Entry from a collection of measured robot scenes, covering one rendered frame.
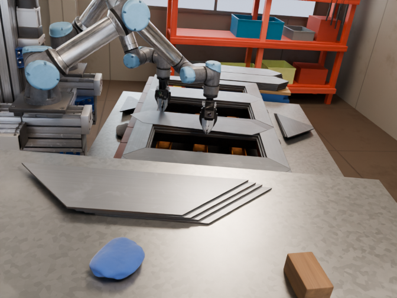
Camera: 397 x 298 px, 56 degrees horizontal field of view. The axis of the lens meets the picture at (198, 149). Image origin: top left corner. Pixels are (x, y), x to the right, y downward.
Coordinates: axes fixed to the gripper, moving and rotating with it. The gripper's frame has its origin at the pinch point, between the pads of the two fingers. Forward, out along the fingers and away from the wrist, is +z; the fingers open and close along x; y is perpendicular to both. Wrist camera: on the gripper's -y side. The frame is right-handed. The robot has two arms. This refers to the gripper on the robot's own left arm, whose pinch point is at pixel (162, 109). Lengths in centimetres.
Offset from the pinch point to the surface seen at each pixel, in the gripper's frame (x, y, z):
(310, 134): 89, -8, 11
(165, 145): 3.2, 9.0, 18.1
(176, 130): 9.4, 19.8, 2.9
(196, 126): 19.7, 17.2, 0.7
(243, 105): 49, -25, 3
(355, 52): 229, -308, 21
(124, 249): 4, 135, -22
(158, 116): -1.2, 8.3, 0.7
